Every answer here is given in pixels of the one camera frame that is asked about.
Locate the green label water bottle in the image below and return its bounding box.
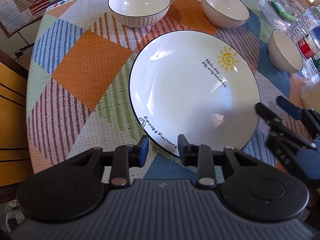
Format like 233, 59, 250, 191
302, 53, 320, 81

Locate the white sun plate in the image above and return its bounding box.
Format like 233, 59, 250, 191
129, 30, 260, 155

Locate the medium white ribbed bowl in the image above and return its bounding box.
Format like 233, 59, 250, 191
201, 0, 250, 28

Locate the white label water bottle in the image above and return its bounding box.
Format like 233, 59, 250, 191
287, 6, 319, 40

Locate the white plastic basket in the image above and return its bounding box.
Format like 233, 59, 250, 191
268, 0, 304, 23

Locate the red label water bottle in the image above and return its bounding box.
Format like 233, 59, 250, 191
297, 26, 320, 59

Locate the clear bag of rice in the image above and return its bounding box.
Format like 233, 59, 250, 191
300, 81, 320, 112

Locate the large white ribbed bowl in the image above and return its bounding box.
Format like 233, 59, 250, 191
108, 0, 171, 28

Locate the small white ribbed bowl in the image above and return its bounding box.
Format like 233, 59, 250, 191
267, 29, 303, 74

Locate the clear plastic container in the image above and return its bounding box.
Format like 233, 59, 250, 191
259, 0, 293, 31

